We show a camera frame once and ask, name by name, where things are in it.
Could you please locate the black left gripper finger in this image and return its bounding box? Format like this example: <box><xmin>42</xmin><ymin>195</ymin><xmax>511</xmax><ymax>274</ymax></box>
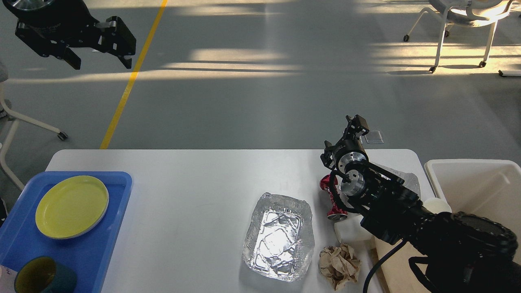
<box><xmin>96</xmin><ymin>16</ymin><xmax>136</xmax><ymax>69</ymax></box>
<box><xmin>61</xmin><ymin>48</ymin><xmax>81</xmax><ymax>70</ymax></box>

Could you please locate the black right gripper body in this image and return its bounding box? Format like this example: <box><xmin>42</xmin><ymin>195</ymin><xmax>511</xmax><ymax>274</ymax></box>
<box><xmin>320</xmin><ymin>139</ymin><xmax>369</xmax><ymax>171</ymax></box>

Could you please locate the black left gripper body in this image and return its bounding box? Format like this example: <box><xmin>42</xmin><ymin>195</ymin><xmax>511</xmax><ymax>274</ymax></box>
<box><xmin>3</xmin><ymin>0</ymin><xmax>102</xmax><ymax>57</ymax></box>

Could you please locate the yellow plastic plate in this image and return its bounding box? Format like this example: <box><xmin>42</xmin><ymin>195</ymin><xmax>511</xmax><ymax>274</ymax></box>
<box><xmin>34</xmin><ymin>175</ymin><xmax>109</xmax><ymax>240</ymax></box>

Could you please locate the dark teal ribbed mug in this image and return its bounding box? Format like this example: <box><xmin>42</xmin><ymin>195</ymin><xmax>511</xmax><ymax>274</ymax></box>
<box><xmin>14</xmin><ymin>256</ymin><xmax>77</xmax><ymax>293</ymax></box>

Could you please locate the pink ribbed mug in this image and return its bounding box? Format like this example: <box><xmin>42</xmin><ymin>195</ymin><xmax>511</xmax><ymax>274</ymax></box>
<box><xmin>0</xmin><ymin>265</ymin><xmax>18</xmax><ymax>293</ymax></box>

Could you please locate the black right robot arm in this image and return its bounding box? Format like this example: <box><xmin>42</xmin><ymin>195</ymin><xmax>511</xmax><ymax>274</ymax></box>
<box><xmin>320</xmin><ymin>115</ymin><xmax>520</xmax><ymax>293</ymax></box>

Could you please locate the crushed red soda can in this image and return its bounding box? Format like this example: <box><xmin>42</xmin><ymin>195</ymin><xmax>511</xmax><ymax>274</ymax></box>
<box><xmin>319</xmin><ymin>175</ymin><xmax>348</xmax><ymax>222</ymax></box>

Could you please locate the white chair base left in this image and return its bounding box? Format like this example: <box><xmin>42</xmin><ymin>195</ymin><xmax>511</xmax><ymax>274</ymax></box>
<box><xmin>0</xmin><ymin>63</ymin><xmax>68</xmax><ymax>191</ymax></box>

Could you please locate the crumpled brown paper ball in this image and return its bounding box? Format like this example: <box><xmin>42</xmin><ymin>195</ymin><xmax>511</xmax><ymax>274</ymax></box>
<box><xmin>318</xmin><ymin>243</ymin><xmax>361</xmax><ymax>291</ymax></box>

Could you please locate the aluminium foil tray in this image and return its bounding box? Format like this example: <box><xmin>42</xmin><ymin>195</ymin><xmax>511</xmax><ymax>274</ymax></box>
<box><xmin>242</xmin><ymin>192</ymin><xmax>315</xmax><ymax>282</ymax></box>

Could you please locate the wooden board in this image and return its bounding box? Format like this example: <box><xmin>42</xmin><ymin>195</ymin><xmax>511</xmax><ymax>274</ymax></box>
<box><xmin>368</xmin><ymin>243</ymin><xmax>429</xmax><ymax>293</ymax></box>

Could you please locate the white plastic bin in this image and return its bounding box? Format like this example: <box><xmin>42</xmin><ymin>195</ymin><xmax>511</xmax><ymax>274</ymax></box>
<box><xmin>419</xmin><ymin>159</ymin><xmax>521</xmax><ymax>268</ymax></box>

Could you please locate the pale green plate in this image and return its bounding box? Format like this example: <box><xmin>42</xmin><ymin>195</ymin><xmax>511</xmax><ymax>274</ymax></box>
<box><xmin>54</xmin><ymin>177</ymin><xmax>109</xmax><ymax>239</ymax></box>

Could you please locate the white office chair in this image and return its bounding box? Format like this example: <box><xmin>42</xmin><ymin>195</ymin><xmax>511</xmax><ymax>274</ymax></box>
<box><xmin>403</xmin><ymin>0</ymin><xmax>514</xmax><ymax>74</ymax></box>

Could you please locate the blue plastic tray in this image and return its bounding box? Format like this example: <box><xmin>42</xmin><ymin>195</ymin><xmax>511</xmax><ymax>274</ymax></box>
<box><xmin>0</xmin><ymin>171</ymin><xmax>132</xmax><ymax>293</ymax></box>

